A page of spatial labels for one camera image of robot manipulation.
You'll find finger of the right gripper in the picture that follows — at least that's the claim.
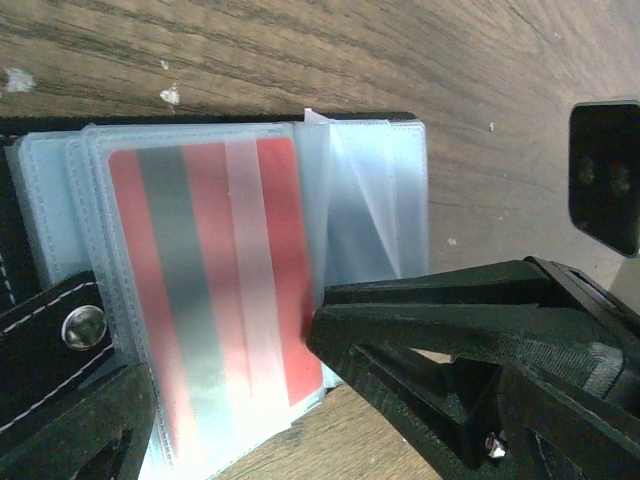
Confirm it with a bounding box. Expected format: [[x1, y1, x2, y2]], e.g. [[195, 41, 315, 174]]
[[322, 257, 625, 395]]

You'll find red striped credit card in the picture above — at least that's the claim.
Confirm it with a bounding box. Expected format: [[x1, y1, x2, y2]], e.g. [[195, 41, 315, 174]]
[[108, 137, 323, 468]]

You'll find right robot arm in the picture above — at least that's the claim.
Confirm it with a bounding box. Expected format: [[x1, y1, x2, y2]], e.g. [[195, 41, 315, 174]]
[[313, 100, 639, 402]]

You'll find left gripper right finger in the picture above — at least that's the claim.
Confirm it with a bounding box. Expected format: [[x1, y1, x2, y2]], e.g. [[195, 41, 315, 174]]
[[307, 306, 639, 479]]

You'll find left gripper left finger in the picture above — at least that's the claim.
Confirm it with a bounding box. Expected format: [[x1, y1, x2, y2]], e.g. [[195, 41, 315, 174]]
[[1, 363, 156, 479]]

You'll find black leather card holder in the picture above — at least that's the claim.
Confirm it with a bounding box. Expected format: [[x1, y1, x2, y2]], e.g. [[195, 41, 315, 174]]
[[1, 110, 429, 479]]

